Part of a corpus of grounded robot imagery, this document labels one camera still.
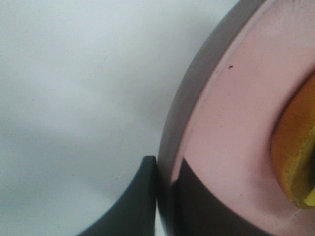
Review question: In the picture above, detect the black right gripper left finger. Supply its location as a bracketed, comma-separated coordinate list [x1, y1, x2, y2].
[80, 156, 158, 236]

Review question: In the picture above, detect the pink round plate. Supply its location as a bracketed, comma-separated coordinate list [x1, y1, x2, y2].
[157, 0, 315, 236]

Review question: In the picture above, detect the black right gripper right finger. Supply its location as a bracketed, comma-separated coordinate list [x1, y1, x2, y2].
[157, 157, 315, 236]

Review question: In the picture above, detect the toy burger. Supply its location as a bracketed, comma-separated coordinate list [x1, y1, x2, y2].
[271, 77, 315, 209]

